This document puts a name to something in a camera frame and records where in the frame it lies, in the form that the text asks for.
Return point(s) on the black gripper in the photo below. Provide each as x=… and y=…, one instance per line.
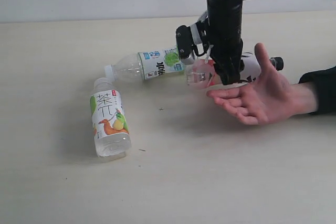
x=224, y=19

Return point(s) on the pink peach bottle black cap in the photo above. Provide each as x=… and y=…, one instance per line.
x=201, y=74

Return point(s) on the lime label clear bottle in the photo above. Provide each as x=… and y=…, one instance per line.
x=143, y=66

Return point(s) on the black sleeved forearm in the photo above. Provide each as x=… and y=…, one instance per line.
x=314, y=93

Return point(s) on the tea bottle with camel label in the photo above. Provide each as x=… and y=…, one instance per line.
x=110, y=129

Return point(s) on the person's open hand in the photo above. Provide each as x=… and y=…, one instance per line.
x=269, y=99

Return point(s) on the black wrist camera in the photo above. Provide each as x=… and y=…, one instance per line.
x=192, y=41

